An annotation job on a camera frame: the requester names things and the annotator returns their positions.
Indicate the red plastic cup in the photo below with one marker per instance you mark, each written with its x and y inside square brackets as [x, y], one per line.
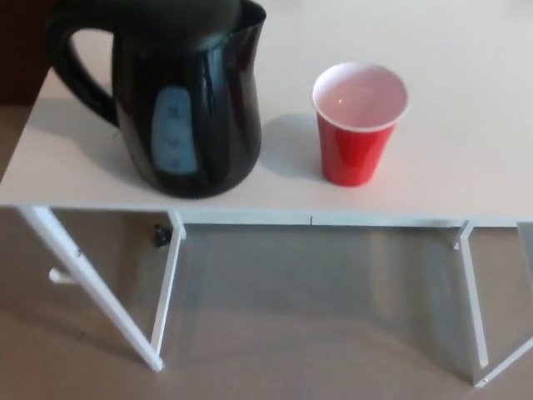
[356, 154]

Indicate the black electric kettle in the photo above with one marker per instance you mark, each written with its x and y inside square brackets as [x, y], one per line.
[200, 125]

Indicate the white hook peg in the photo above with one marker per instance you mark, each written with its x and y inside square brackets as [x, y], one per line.
[60, 276]

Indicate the white metal table leg frame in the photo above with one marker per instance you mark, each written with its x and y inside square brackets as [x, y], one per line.
[474, 300]
[104, 291]

